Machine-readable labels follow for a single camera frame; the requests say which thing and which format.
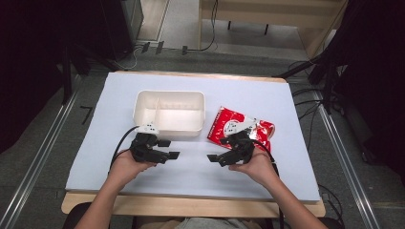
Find black hanging cable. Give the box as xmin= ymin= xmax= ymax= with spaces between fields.
xmin=186 ymin=0 xmax=221 ymax=52

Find person's right hand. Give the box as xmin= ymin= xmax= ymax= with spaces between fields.
xmin=228 ymin=147 xmax=282 ymax=189

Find black curtain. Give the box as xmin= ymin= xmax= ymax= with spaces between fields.
xmin=316 ymin=0 xmax=405 ymax=184
xmin=0 ymin=0 xmax=136 ymax=155

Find light wooden furniture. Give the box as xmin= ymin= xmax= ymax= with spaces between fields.
xmin=198 ymin=0 xmax=350 ymax=60

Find white table cover sheet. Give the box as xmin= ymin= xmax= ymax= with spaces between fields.
xmin=65 ymin=71 xmax=321 ymax=203

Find person's grey clothing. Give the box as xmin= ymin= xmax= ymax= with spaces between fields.
xmin=173 ymin=217 xmax=257 ymax=229

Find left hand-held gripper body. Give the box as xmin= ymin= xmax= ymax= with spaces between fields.
xmin=129 ymin=123 xmax=171 ymax=165

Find metal floor rail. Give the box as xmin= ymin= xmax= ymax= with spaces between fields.
xmin=313 ymin=90 xmax=383 ymax=229
xmin=0 ymin=75 xmax=82 ymax=229

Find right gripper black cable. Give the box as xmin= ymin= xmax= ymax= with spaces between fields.
xmin=252 ymin=138 xmax=286 ymax=229

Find black metal stand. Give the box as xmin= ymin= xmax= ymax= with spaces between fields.
xmin=275 ymin=52 xmax=339 ymax=116

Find white plastic bin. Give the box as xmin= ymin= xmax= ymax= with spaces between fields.
xmin=132 ymin=90 xmax=206 ymax=138

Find red snack packet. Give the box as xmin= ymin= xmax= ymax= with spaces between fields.
xmin=206 ymin=106 xmax=276 ymax=153

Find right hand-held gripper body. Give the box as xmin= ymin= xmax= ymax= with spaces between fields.
xmin=218 ymin=118 xmax=258 ymax=168

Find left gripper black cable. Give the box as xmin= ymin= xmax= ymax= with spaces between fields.
xmin=108 ymin=125 xmax=141 ymax=176

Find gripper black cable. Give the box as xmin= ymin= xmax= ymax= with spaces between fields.
xmin=108 ymin=125 xmax=141 ymax=176
xmin=252 ymin=138 xmax=286 ymax=229

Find person's left hand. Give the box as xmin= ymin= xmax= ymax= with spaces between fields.
xmin=108 ymin=148 xmax=158 ymax=189

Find black floor cables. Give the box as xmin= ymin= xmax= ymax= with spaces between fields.
xmin=290 ymin=87 xmax=325 ymax=151

